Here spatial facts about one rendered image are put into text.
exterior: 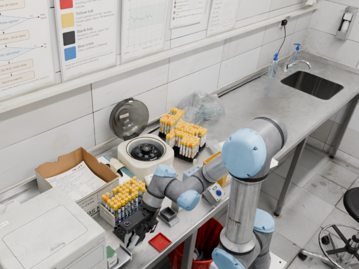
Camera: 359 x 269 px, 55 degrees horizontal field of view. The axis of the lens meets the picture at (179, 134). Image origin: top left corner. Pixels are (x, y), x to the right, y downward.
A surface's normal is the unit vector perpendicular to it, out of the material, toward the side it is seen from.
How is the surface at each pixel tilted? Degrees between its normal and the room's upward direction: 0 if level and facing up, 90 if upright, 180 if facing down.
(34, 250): 0
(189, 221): 0
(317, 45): 90
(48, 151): 90
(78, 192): 2
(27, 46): 93
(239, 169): 80
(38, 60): 95
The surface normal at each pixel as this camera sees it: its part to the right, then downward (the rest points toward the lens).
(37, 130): 0.73, 0.44
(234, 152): -0.63, 0.27
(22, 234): 0.08, -0.82
